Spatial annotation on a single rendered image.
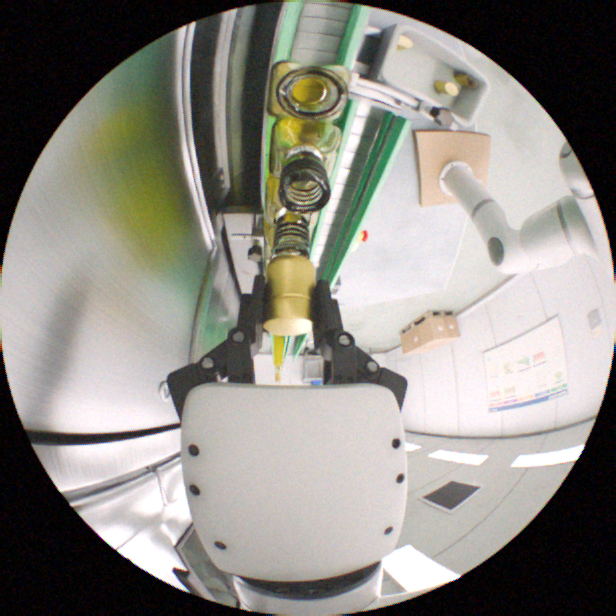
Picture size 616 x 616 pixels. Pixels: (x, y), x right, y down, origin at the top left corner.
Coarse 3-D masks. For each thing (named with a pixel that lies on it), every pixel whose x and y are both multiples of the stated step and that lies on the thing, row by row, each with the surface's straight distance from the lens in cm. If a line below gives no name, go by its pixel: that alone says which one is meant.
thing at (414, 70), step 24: (408, 48) 53; (432, 48) 52; (384, 72) 42; (408, 72) 52; (432, 72) 55; (456, 72) 59; (480, 72) 54; (432, 96) 54; (456, 96) 58; (480, 96) 54; (456, 120) 50
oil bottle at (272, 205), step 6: (270, 180) 19; (276, 180) 19; (270, 186) 19; (276, 186) 18; (270, 192) 18; (276, 192) 18; (270, 198) 18; (276, 198) 18; (270, 204) 18; (276, 204) 18; (270, 210) 19; (276, 210) 18; (270, 216) 19; (312, 216) 19; (318, 216) 20; (270, 222) 20; (312, 222) 19
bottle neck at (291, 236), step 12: (276, 216) 18; (288, 216) 17; (300, 216) 17; (276, 228) 16; (288, 228) 15; (300, 228) 16; (276, 240) 15; (288, 240) 15; (300, 240) 15; (276, 252) 15; (288, 252) 17; (300, 252) 15
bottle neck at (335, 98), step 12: (288, 72) 10; (300, 72) 9; (312, 72) 9; (324, 72) 9; (288, 84) 9; (324, 84) 13; (336, 84) 10; (276, 96) 10; (288, 96) 10; (324, 96) 14; (336, 96) 10; (288, 108) 10; (300, 108) 10; (312, 108) 11; (324, 108) 10; (336, 108) 10; (312, 120) 10
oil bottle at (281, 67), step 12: (288, 60) 16; (300, 60) 16; (276, 72) 15; (336, 72) 15; (348, 72) 16; (276, 84) 15; (300, 84) 17; (312, 84) 17; (348, 84) 15; (300, 96) 17; (312, 96) 17; (276, 108) 15; (324, 120) 15; (336, 120) 16
